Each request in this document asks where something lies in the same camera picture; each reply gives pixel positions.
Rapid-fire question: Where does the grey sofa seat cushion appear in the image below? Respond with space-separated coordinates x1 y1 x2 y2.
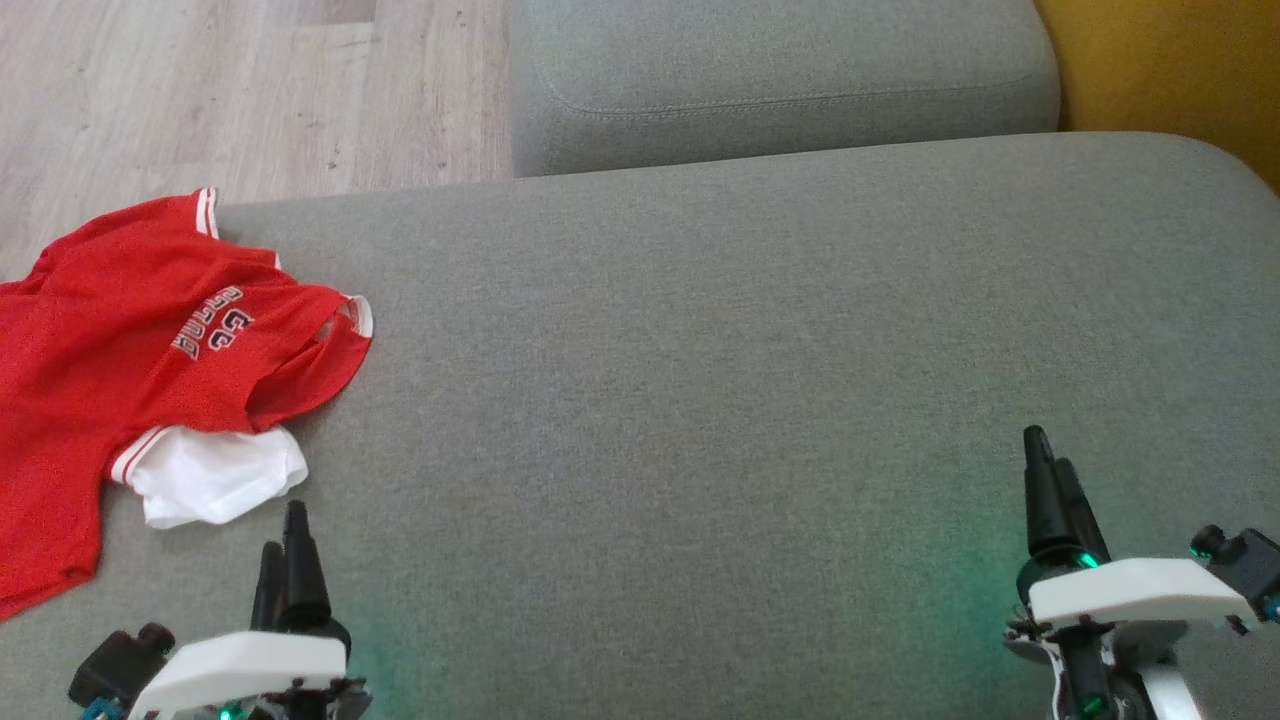
510 0 1061 179

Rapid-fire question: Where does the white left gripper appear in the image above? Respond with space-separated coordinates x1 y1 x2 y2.
125 500 373 720

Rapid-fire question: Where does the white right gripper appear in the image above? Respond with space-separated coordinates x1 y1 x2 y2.
1003 425 1259 720

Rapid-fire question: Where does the wide grey sofa chaise seat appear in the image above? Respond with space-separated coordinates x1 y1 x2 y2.
0 132 1280 720

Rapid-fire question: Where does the white cloth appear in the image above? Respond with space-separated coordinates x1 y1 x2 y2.
128 425 309 529

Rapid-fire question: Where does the red jersey with white trim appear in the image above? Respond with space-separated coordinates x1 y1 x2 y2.
0 187 374 623

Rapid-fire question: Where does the yellow sofa back cushion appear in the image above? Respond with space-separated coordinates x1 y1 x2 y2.
1033 0 1280 196

